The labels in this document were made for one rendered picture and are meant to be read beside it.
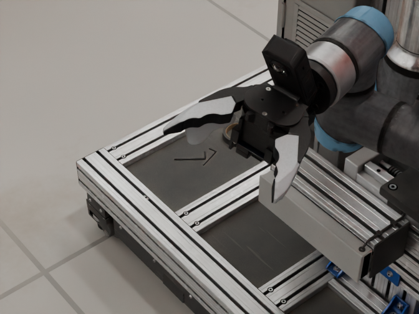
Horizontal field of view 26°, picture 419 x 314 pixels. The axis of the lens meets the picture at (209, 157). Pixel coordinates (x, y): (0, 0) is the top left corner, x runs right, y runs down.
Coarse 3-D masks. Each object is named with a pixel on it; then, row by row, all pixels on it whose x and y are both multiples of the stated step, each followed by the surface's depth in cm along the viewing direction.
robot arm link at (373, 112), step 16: (352, 96) 118; (368, 96) 119; (384, 96) 120; (336, 112) 120; (352, 112) 119; (368, 112) 118; (384, 112) 118; (320, 128) 123; (336, 128) 122; (352, 128) 120; (368, 128) 118; (336, 144) 124; (352, 144) 123; (368, 144) 120
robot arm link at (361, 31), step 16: (352, 16) 115; (368, 16) 116; (384, 16) 117; (336, 32) 113; (352, 32) 113; (368, 32) 114; (384, 32) 116; (352, 48) 112; (368, 48) 113; (384, 48) 116; (368, 64) 114; (368, 80) 117
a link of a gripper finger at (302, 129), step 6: (306, 120) 103; (294, 126) 102; (300, 126) 102; (306, 126) 102; (288, 132) 103; (294, 132) 102; (300, 132) 102; (306, 132) 102; (300, 138) 101; (306, 138) 101; (300, 144) 100; (306, 144) 101; (300, 150) 100; (306, 150) 100; (300, 156) 99; (300, 162) 99
